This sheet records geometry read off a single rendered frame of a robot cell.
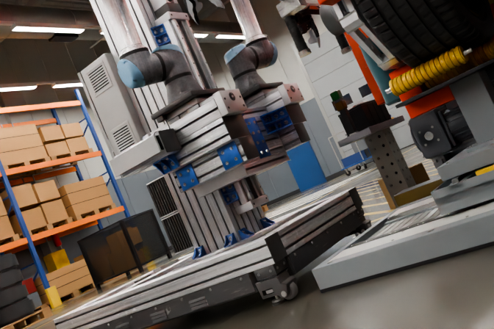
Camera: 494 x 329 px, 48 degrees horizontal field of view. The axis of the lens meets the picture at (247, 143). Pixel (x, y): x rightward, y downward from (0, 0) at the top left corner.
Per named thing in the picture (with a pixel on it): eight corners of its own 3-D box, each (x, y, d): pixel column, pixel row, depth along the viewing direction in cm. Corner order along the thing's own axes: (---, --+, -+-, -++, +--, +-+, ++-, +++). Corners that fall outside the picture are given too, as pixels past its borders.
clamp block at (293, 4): (301, 4, 187) (294, -10, 188) (281, 18, 193) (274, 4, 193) (308, 5, 191) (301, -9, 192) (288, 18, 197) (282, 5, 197)
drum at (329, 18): (379, 7, 185) (361, -30, 186) (328, 38, 197) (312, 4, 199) (394, 9, 196) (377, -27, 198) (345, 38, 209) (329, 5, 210)
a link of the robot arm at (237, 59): (228, 81, 261) (217, 56, 262) (250, 76, 268) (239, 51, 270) (240, 71, 251) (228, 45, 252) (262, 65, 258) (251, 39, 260)
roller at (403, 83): (473, 58, 163) (464, 40, 164) (387, 100, 180) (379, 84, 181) (478, 57, 168) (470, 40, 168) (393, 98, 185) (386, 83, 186)
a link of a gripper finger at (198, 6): (208, 18, 186) (204, -7, 180) (196, 26, 183) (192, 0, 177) (201, 16, 188) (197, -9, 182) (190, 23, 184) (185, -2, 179)
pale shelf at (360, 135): (371, 133, 241) (368, 126, 241) (339, 147, 251) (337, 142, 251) (405, 120, 275) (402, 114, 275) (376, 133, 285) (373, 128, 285)
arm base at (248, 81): (231, 100, 256) (223, 81, 257) (248, 98, 269) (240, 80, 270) (256, 87, 248) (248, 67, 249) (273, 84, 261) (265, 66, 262)
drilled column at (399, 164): (420, 212, 254) (381, 129, 258) (401, 219, 260) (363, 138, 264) (427, 207, 262) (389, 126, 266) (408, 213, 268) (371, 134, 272)
